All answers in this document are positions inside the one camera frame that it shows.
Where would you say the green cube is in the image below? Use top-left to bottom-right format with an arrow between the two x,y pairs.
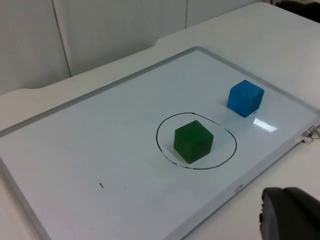
173,119 -> 215,165

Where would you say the blue cube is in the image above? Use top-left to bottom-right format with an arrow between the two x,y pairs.
226,79 -> 265,119

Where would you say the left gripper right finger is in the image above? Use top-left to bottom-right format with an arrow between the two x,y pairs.
284,186 -> 320,240

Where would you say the grey-framed whiteboard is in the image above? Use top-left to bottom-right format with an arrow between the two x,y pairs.
0,45 -> 320,240

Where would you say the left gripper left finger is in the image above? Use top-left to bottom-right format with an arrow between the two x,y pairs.
258,186 -> 316,240

